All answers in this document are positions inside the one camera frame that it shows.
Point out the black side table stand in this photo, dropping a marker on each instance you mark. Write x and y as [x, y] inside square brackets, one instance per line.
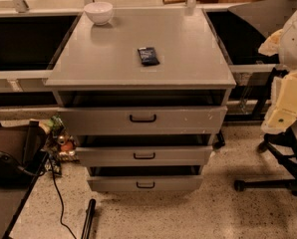
[253, 72]

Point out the dark blue snack packet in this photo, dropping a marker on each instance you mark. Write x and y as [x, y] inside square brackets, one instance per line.
[148, 56]

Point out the wooden stick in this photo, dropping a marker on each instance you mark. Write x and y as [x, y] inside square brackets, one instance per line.
[173, 1]

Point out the grey drawer cabinet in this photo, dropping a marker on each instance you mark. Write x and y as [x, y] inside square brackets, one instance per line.
[101, 68]

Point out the black office chair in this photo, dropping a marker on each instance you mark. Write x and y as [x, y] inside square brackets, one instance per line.
[21, 163]

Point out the grey middle drawer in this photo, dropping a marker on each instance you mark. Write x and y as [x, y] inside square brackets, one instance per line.
[143, 155]

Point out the pile of colourful toys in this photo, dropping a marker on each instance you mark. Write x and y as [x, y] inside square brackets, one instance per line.
[59, 144]

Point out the grey drawer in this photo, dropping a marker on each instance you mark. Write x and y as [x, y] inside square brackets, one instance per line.
[142, 120]
[143, 155]
[145, 183]

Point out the black chair on right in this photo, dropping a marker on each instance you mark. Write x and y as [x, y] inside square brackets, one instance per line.
[283, 146]

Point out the grey bottom drawer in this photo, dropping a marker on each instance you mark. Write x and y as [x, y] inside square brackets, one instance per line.
[145, 183]

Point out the white bowl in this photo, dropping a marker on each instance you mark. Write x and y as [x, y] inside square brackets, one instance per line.
[100, 13]

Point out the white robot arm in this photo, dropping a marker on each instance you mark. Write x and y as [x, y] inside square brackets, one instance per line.
[283, 110]

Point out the grey top drawer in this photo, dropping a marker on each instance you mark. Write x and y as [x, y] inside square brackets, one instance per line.
[142, 120]

